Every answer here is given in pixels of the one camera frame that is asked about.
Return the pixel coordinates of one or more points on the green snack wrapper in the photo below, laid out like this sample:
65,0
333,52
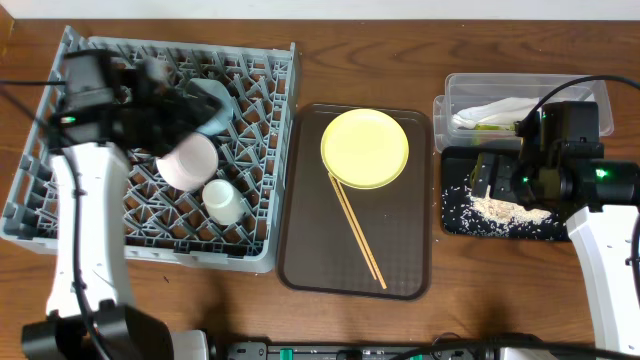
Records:
494,127

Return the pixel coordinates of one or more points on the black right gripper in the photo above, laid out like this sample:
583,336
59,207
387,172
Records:
480,176

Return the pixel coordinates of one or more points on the wooden chopstick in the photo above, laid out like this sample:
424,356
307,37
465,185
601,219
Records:
351,223
380,277

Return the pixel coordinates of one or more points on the black food waste tray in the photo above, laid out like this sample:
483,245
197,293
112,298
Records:
456,167

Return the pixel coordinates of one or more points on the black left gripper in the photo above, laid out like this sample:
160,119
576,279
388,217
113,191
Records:
183,127

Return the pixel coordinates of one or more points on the white small cup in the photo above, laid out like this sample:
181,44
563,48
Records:
223,202

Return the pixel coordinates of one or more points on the pink shallow bowl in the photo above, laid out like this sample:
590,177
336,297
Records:
191,164

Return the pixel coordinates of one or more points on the grey plastic dishwasher rack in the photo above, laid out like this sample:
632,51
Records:
167,225

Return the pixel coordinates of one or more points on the brown plastic serving tray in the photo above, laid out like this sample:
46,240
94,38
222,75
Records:
318,250

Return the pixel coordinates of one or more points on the spilled rice pile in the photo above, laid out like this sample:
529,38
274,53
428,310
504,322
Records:
465,214

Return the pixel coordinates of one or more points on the white napkin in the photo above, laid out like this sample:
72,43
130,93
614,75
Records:
501,114

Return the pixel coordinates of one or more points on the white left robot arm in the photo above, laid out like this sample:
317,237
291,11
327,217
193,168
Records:
90,313

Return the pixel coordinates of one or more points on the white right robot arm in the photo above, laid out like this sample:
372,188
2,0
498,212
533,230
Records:
561,168

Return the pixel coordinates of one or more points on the yellow round plate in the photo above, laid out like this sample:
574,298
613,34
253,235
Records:
364,149

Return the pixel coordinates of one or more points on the light blue bowl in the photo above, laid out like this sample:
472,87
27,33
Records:
211,104

